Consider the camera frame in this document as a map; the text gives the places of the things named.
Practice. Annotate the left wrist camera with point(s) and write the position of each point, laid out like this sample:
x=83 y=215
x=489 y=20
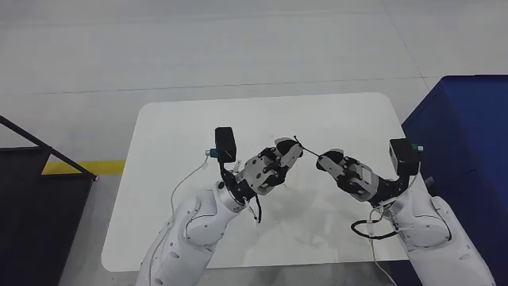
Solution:
x=225 y=144

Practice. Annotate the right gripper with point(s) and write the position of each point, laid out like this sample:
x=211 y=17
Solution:
x=365 y=180

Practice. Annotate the black panel with slanted bar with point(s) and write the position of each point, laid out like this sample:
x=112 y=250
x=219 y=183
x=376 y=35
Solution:
x=35 y=214

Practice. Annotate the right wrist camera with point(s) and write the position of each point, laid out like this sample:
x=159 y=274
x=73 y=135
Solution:
x=404 y=157

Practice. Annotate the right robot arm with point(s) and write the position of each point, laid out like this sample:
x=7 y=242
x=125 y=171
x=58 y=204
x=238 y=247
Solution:
x=428 y=230

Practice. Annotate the large blue box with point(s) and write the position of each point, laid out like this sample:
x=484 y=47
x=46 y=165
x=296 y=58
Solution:
x=468 y=147

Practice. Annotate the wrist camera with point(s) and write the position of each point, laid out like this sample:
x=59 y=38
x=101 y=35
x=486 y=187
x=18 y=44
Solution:
x=404 y=157
x=225 y=144

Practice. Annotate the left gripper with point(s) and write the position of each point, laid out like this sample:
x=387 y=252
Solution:
x=256 y=172

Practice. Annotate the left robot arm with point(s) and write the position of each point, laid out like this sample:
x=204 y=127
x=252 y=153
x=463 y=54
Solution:
x=198 y=226

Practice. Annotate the thin black zip tie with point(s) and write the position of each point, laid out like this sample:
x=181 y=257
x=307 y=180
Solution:
x=307 y=149

